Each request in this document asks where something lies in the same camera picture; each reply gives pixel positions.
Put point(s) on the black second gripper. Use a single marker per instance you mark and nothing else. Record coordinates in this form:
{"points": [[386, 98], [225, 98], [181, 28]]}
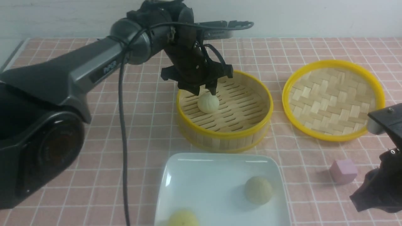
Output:
{"points": [[382, 186]]}

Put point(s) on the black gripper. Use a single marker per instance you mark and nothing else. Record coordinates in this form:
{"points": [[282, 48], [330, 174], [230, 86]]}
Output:
{"points": [[196, 64]]}

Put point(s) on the pale steamed bun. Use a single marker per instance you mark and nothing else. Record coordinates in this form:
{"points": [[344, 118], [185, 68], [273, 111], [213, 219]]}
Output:
{"points": [[258, 190], [208, 103]]}

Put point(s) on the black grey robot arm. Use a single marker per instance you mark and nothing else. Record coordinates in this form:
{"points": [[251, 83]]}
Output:
{"points": [[43, 102]]}

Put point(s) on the white square plate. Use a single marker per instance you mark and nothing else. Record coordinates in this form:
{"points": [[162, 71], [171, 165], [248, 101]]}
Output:
{"points": [[212, 186]]}

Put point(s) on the yellow steamed bun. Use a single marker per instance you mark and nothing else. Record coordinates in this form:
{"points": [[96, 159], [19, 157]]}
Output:
{"points": [[183, 217]]}

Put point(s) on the pink cube block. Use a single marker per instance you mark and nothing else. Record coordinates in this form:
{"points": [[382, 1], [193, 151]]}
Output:
{"points": [[343, 171]]}

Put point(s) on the yellow bamboo steamer basket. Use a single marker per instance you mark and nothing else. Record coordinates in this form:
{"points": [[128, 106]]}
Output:
{"points": [[241, 121]]}

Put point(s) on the yellow woven steamer lid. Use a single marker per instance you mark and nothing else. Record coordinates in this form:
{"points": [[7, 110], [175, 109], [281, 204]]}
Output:
{"points": [[330, 99]]}

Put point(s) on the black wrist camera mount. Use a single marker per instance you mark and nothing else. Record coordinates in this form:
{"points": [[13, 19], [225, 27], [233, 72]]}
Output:
{"points": [[387, 120]]}

